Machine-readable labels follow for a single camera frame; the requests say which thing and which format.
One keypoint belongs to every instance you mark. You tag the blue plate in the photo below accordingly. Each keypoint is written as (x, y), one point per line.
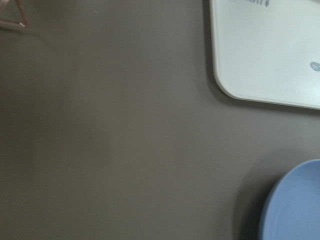
(292, 208)

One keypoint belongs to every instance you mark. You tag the cream rabbit tray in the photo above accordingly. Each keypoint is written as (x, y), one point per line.
(267, 51)

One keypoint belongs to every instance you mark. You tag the copper wire bottle rack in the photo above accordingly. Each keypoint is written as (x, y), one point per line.
(12, 14)

